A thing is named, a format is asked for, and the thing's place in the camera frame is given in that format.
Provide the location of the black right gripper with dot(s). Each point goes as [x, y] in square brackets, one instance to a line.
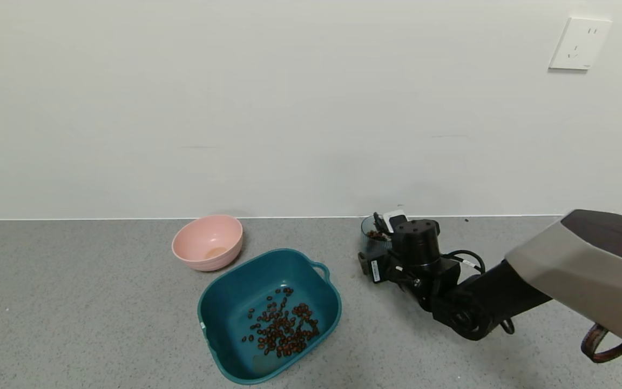
[374, 270]

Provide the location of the brown coffee beans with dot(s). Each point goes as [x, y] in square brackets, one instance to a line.
[284, 329]
[377, 235]

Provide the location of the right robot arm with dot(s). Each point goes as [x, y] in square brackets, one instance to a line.
[586, 259]

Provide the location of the pink ribbed bowl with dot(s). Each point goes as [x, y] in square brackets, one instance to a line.
[205, 243]

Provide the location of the teal plastic basin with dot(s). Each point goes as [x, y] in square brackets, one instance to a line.
[224, 313]

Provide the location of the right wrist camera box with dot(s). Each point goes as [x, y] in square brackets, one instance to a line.
[396, 220]

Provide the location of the white wall socket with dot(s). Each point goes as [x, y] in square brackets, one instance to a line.
[580, 43]

